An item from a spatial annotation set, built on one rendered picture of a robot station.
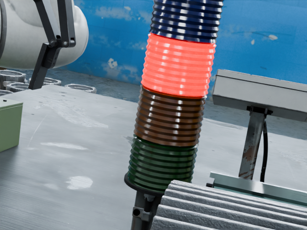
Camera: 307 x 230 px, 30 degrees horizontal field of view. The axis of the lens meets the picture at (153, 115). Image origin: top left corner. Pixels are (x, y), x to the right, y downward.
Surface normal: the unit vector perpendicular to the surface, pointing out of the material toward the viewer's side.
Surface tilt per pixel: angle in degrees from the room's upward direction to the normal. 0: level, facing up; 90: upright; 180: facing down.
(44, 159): 0
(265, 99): 66
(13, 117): 90
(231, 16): 90
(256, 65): 90
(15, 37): 92
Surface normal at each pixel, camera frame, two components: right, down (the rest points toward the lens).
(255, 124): -0.22, 0.18
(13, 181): 0.15, -0.96
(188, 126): 0.59, -0.15
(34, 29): 0.54, 0.06
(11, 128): 0.94, 0.22
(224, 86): -0.14, -0.22
